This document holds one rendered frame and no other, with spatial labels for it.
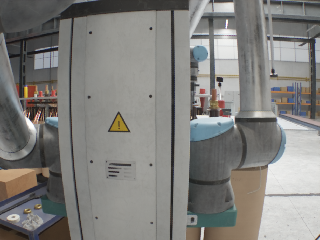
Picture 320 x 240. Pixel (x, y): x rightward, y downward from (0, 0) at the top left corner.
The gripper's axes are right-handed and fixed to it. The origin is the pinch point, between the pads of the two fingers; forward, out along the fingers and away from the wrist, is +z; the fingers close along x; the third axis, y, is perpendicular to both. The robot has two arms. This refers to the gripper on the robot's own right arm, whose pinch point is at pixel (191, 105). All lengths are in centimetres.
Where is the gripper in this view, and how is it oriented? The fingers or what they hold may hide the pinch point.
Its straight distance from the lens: 146.2
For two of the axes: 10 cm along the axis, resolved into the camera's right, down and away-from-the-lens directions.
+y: 9.7, 0.2, -2.3
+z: 0.0, 10.0, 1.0
